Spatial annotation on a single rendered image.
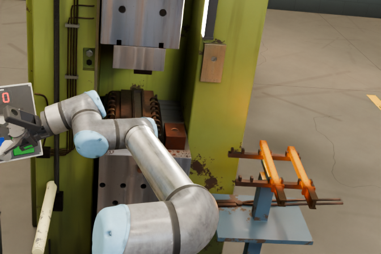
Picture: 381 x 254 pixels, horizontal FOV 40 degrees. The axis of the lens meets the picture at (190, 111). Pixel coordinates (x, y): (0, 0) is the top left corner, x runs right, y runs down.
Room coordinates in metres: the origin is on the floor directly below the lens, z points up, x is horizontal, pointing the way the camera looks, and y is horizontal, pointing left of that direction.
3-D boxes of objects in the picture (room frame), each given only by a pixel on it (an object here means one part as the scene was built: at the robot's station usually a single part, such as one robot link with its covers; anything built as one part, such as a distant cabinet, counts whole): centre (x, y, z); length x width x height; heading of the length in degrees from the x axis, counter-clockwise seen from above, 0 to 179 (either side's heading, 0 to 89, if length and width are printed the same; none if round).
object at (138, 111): (2.09, 0.23, 0.99); 0.42 x 0.05 x 0.01; 9
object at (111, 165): (2.10, 0.20, 0.69); 0.56 x 0.38 x 0.45; 9
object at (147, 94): (2.08, 0.26, 0.96); 0.42 x 0.20 x 0.09; 9
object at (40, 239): (1.73, 0.55, 0.62); 0.44 x 0.05 x 0.05; 9
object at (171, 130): (1.97, 0.06, 0.95); 0.12 x 0.09 x 0.07; 9
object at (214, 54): (2.06, -0.07, 1.27); 0.09 x 0.02 x 0.17; 99
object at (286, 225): (1.84, -0.35, 0.67); 0.40 x 0.30 x 0.02; 97
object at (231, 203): (1.95, -0.46, 0.68); 0.60 x 0.04 x 0.01; 104
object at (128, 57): (2.08, 0.26, 1.32); 0.42 x 0.20 x 0.10; 9
